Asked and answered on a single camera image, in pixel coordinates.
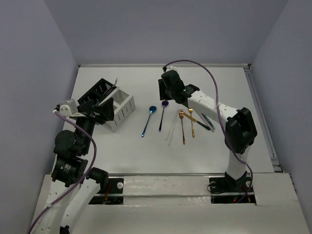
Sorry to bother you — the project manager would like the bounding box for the purple metallic spoon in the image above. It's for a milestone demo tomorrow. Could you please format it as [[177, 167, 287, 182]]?
[[158, 100, 169, 132]]

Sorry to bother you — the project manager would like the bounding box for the silver spoon pink handle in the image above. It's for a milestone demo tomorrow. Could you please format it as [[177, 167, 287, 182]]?
[[104, 78, 117, 94]]

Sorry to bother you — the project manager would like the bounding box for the blue metallic spoon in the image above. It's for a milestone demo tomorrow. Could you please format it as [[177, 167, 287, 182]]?
[[141, 106, 157, 137]]

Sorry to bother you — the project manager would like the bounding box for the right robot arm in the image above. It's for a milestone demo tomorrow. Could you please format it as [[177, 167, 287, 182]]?
[[158, 67, 257, 191]]

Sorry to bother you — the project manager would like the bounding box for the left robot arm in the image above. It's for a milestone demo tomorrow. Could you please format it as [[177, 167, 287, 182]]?
[[28, 97, 115, 234]]

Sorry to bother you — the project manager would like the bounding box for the black utensil container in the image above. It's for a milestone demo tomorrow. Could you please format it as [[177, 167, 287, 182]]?
[[78, 78, 116, 105]]

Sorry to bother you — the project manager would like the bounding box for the white utensil container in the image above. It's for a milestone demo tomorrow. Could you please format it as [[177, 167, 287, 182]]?
[[105, 87, 136, 132]]

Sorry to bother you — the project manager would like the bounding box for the copper fork left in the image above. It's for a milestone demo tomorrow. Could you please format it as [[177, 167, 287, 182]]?
[[179, 109, 186, 145]]

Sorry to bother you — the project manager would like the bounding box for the gold fork right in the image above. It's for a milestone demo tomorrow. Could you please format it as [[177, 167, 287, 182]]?
[[188, 109, 195, 138]]

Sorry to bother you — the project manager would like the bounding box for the clear chopstick right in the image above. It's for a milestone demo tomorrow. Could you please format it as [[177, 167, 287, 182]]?
[[167, 115, 178, 146]]

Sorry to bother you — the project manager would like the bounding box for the clear chopstick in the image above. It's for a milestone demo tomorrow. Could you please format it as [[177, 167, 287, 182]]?
[[165, 113, 178, 141], [167, 115, 178, 146]]

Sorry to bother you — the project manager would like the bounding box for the clear chopstick left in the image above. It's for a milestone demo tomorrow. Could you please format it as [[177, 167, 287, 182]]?
[[165, 113, 178, 141]]

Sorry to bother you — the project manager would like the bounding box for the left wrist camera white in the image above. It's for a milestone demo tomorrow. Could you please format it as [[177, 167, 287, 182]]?
[[53, 99, 80, 117]]

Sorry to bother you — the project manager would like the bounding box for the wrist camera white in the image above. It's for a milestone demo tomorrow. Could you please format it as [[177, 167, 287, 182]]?
[[53, 99, 80, 117], [162, 64, 177, 73]]

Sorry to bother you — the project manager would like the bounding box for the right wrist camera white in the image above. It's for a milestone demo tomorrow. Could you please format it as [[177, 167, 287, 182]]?
[[162, 64, 177, 73]]

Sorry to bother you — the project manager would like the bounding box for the gold knife black handle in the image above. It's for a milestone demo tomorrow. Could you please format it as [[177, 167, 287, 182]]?
[[183, 113, 211, 130]]

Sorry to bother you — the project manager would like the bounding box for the silver knife iridescent handle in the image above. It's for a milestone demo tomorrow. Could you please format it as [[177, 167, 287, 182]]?
[[201, 114, 215, 132]]

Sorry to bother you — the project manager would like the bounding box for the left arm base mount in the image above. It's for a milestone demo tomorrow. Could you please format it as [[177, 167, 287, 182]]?
[[89, 176, 124, 205]]

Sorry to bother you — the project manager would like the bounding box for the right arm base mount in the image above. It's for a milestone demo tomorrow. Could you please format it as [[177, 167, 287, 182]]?
[[206, 176, 256, 204]]

